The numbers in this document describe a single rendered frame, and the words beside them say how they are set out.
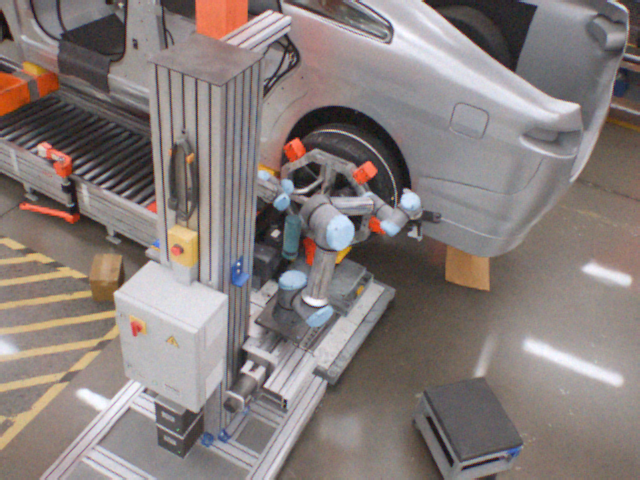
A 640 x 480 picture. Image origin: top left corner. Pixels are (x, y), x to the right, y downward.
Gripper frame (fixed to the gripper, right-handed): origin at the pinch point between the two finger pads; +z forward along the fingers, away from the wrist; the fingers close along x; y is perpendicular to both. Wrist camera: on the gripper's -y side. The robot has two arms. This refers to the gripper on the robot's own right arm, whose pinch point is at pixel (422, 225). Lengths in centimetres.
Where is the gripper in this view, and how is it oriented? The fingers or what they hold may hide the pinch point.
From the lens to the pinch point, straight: 288.5
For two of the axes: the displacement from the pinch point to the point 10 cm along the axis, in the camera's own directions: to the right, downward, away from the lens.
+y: -9.6, -0.7, 2.7
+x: -1.4, 9.6, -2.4
